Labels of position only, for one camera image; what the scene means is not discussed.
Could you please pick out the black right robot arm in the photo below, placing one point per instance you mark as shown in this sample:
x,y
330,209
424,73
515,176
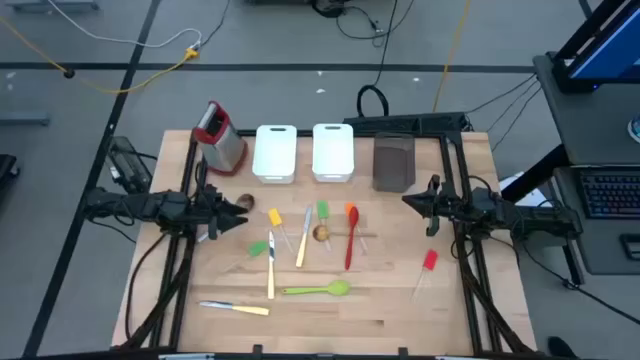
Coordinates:
x,y
525,215

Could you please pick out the round blue white coaster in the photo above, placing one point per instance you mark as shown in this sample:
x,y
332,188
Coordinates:
x,y
636,129

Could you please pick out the red silicone spoon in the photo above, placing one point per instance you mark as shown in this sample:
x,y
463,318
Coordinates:
x,y
351,250

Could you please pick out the grey computer desk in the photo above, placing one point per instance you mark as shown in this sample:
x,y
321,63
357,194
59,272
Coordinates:
x,y
590,125

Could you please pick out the white paper sheet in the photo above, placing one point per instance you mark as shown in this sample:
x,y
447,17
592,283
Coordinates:
x,y
520,192

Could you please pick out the black computer monitor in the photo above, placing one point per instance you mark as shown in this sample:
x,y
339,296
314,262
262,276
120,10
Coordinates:
x,y
607,55

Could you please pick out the black electronics box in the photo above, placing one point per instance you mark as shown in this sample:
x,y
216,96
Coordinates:
x,y
410,122

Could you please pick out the dark brown wooden spoon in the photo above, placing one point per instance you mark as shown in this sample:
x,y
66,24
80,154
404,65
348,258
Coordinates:
x,y
246,201

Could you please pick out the grey metal floor base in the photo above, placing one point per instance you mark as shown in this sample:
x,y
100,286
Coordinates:
x,y
50,5
25,119

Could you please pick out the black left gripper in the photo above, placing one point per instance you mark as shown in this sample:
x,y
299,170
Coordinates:
x,y
205,210

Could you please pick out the grey translucent plastic bin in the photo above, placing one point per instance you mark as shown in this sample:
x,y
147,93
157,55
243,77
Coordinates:
x,y
394,162

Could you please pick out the black keyboard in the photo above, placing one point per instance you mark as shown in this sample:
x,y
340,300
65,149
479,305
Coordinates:
x,y
610,192

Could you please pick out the black shoe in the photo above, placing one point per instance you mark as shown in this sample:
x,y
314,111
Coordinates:
x,y
561,346

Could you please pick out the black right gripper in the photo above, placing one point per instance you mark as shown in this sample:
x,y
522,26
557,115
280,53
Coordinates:
x,y
442,205

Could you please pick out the green silicone spoon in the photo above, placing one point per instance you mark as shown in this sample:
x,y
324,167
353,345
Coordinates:
x,y
337,287

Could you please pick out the black equipment foot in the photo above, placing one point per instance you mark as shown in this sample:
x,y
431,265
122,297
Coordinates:
x,y
6,167

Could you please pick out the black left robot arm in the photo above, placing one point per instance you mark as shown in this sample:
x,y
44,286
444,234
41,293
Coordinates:
x,y
150,205

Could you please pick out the black power supply unit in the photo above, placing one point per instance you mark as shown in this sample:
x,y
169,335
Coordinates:
x,y
125,165

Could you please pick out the small black desk device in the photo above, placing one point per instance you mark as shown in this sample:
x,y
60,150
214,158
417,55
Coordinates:
x,y
631,246

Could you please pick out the black aluminium table frame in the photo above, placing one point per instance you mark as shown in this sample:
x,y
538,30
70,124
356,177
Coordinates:
x,y
452,150

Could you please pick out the white plastic bin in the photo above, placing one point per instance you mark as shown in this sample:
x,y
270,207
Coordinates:
x,y
333,150
274,152

